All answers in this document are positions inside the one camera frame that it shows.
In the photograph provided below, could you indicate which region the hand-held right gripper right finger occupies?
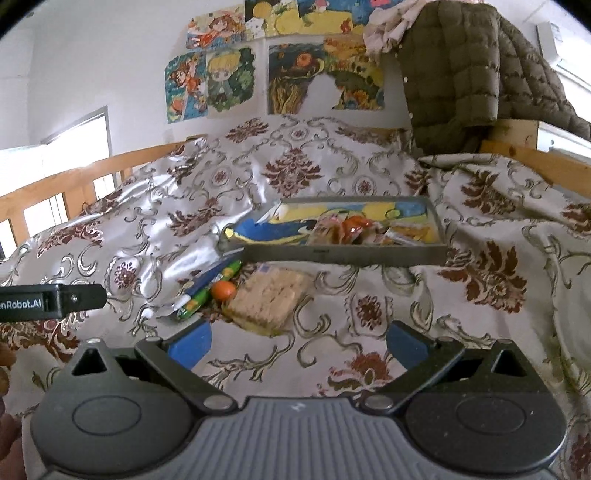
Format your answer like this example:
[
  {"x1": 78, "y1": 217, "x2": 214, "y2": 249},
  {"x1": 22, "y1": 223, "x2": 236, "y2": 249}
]
[{"x1": 358, "y1": 322, "x2": 536, "y2": 414}]

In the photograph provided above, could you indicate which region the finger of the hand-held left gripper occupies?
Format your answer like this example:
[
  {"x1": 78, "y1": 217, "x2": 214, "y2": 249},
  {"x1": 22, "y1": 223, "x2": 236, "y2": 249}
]
[{"x1": 61, "y1": 283, "x2": 108, "y2": 313}]

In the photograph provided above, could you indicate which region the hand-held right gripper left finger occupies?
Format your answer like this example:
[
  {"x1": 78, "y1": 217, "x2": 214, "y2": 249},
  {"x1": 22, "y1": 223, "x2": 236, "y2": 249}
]
[{"x1": 65, "y1": 320, "x2": 238, "y2": 414}]

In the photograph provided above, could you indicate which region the green snack stick packet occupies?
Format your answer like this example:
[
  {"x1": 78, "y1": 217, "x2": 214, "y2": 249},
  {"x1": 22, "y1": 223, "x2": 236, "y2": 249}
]
[{"x1": 174, "y1": 260, "x2": 243, "y2": 320}]

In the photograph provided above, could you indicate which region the blue snack packet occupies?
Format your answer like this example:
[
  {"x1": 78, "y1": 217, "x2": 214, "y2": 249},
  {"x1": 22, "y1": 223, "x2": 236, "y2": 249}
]
[{"x1": 187, "y1": 261, "x2": 234, "y2": 298}]

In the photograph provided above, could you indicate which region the clear packet of crackers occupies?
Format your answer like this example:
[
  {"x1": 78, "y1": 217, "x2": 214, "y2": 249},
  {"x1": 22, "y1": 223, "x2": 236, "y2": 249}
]
[{"x1": 222, "y1": 267, "x2": 315, "y2": 334}]

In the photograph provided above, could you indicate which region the grey tray with cartoon liner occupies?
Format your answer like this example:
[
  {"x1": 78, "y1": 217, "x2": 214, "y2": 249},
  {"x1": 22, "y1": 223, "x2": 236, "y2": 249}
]
[{"x1": 218, "y1": 195, "x2": 450, "y2": 267}]

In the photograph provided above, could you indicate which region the yellow snack packet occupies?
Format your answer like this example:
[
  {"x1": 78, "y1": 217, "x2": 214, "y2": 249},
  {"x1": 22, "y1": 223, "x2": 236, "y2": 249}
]
[{"x1": 382, "y1": 222, "x2": 430, "y2": 244}]

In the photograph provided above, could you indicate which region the red orange snack packet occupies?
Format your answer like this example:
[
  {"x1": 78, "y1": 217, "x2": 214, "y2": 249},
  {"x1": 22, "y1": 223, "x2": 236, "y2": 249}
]
[{"x1": 338, "y1": 215, "x2": 376, "y2": 241}]

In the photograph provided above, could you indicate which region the clear printed snack packet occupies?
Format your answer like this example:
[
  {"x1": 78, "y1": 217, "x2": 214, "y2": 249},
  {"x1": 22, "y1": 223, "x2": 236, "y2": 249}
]
[{"x1": 306, "y1": 218, "x2": 346, "y2": 246}]

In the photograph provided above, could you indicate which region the person's left hand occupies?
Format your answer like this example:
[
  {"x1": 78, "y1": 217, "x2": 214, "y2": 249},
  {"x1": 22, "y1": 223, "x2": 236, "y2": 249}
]
[{"x1": 0, "y1": 342, "x2": 25, "y2": 480}]

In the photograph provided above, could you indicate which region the window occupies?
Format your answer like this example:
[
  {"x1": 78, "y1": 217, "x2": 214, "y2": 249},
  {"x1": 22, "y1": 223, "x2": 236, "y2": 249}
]
[{"x1": 0, "y1": 105, "x2": 114, "y2": 252}]

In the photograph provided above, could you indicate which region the floral printed blanket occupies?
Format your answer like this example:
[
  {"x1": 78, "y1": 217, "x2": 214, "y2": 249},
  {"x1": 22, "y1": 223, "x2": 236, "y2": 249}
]
[{"x1": 0, "y1": 115, "x2": 591, "y2": 480}]

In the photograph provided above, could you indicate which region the orange-haired cartoon figure poster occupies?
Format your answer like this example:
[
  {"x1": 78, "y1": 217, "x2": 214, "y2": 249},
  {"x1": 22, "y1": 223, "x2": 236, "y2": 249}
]
[{"x1": 165, "y1": 51, "x2": 208, "y2": 124}]

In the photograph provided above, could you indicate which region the white metal panel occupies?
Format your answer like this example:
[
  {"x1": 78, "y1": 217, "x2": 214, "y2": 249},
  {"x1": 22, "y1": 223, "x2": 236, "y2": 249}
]
[{"x1": 537, "y1": 121, "x2": 591, "y2": 163}]

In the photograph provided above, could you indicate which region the blond cartoon figure poster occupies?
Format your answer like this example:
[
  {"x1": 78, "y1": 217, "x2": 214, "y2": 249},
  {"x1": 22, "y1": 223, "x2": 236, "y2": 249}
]
[{"x1": 205, "y1": 46, "x2": 257, "y2": 115}]

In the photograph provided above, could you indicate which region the olive quilted puffer jacket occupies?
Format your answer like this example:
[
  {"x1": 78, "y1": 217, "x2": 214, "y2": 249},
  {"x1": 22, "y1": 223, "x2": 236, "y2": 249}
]
[{"x1": 398, "y1": 0, "x2": 591, "y2": 155}]

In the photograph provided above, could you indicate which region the small orange-haired figure poster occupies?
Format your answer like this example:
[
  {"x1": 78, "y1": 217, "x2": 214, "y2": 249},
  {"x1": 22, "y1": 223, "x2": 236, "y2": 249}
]
[{"x1": 186, "y1": 4, "x2": 246, "y2": 51}]

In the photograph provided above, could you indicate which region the pink floral cloth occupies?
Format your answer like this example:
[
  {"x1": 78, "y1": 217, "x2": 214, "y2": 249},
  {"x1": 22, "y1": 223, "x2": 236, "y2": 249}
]
[{"x1": 362, "y1": 0, "x2": 423, "y2": 56}]

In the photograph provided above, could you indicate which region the white air conditioner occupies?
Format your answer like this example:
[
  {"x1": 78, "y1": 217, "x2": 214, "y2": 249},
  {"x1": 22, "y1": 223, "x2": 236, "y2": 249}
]
[{"x1": 536, "y1": 22, "x2": 591, "y2": 89}]

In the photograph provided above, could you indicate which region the autumn painting wall poster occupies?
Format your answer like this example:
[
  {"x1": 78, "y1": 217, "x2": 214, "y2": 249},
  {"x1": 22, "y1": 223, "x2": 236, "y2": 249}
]
[{"x1": 267, "y1": 36, "x2": 386, "y2": 115}]

